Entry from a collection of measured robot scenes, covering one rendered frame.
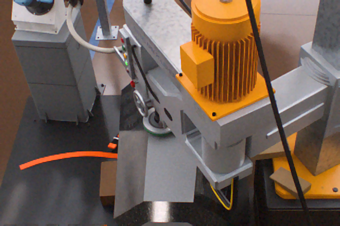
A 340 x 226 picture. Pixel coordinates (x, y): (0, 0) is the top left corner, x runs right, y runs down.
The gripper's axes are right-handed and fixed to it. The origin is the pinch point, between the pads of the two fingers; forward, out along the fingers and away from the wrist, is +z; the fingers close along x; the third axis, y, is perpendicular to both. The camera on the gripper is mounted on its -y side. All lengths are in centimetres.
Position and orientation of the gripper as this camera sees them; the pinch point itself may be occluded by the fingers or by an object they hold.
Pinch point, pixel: (76, 5)
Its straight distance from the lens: 346.9
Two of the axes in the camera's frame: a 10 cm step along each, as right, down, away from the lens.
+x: 8.4, 5.3, -1.1
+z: -1.2, 3.9, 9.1
